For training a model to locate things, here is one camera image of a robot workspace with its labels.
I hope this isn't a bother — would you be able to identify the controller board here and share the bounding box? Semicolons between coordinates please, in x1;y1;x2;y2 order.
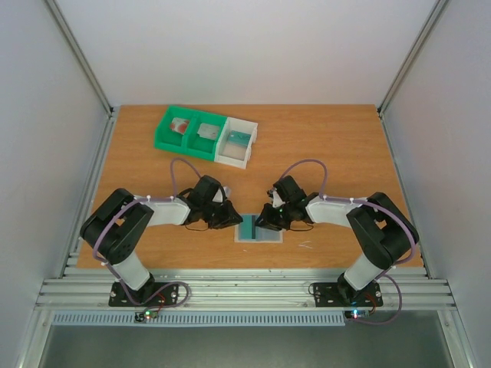
134;310;159;323
345;309;371;320

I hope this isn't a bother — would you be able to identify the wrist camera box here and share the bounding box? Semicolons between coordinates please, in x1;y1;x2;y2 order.
223;186;231;198
268;189;284;208

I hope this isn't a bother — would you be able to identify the grey card in bin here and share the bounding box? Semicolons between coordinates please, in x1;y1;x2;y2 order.
197;123;220;140

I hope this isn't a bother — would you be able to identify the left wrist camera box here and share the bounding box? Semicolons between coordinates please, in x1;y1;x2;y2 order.
223;186;231;198

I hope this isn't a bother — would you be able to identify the white bin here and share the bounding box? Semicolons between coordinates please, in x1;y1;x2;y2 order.
214;117;258;169

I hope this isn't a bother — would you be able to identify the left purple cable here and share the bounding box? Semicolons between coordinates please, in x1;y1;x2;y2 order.
93;157;204;307

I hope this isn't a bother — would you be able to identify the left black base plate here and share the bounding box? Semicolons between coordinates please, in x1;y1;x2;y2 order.
108;281;179;307

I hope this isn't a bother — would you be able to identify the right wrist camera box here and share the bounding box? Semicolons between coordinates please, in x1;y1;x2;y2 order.
268;189;284;208

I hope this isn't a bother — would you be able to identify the teal card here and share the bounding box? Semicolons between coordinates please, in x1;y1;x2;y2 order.
237;214;259;242
227;130;252;148

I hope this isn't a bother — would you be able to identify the left controller board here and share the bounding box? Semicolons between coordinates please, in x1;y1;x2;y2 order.
134;310;159;323

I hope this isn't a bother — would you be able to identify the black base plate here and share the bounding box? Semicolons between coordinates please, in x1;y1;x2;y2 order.
108;281;179;307
309;282;384;307

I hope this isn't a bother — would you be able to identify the left aluminium frame post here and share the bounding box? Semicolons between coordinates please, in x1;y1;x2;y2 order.
44;0;116;120

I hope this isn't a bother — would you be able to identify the aluminium front rail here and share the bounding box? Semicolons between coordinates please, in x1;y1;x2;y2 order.
35;253;456;311

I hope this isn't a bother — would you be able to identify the green bin far left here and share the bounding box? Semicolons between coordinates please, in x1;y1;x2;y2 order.
153;105;198;154

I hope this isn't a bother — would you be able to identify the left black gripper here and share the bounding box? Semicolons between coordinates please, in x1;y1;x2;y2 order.
203;201;243;230

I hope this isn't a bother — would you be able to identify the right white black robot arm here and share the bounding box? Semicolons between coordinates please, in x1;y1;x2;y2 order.
255;176;420;306

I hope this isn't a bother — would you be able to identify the right controller board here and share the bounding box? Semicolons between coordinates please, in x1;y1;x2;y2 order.
345;309;371;320

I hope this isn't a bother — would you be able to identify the teal card in bin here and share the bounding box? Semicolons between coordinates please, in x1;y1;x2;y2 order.
227;130;252;148

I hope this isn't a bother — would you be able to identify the aluminium frame post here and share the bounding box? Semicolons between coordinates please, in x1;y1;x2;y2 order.
375;0;452;116
44;0;116;120

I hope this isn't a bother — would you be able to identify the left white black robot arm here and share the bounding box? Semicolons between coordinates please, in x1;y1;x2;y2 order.
80;175;242;306

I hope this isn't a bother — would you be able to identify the card with red circles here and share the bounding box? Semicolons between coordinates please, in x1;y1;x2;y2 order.
169;117;190;135

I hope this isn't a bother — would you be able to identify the right aluminium frame post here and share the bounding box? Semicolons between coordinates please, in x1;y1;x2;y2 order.
375;0;452;116

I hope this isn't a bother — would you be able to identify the grey slotted cable duct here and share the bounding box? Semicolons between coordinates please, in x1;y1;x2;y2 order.
51;310;345;328

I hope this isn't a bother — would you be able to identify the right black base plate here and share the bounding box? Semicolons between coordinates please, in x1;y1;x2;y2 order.
309;282;384;307

